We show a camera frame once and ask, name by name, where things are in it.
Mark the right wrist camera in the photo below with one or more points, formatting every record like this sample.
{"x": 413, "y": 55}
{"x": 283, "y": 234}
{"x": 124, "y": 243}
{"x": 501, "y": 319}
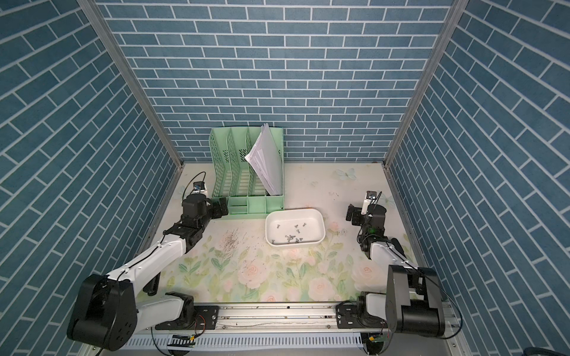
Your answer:
{"x": 370, "y": 198}

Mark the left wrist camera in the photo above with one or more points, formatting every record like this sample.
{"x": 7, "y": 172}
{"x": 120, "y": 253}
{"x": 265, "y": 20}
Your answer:
{"x": 199, "y": 187}

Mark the white paper stack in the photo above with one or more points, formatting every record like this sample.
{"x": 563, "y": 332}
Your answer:
{"x": 266, "y": 162}

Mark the green plastic file organizer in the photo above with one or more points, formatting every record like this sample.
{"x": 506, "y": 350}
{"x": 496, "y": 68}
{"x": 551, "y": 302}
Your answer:
{"x": 235, "y": 179}

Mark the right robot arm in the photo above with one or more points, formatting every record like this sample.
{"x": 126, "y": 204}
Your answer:
{"x": 412, "y": 300}

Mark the white plastic storage box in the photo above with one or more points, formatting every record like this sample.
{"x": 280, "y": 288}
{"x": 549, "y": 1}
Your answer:
{"x": 295, "y": 228}

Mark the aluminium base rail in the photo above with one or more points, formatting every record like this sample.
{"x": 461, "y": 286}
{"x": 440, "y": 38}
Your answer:
{"x": 285, "y": 318}

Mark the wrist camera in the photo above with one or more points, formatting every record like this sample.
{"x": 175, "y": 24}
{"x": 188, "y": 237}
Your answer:
{"x": 199, "y": 187}
{"x": 370, "y": 198}

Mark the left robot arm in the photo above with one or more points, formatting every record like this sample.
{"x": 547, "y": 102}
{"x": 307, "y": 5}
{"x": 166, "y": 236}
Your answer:
{"x": 121, "y": 286}

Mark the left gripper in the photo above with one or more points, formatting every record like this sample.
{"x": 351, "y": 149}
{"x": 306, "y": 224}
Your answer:
{"x": 217, "y": 212}

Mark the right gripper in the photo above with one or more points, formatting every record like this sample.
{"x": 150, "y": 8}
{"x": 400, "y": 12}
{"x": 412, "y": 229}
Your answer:
{"x": 355, "y": 220}

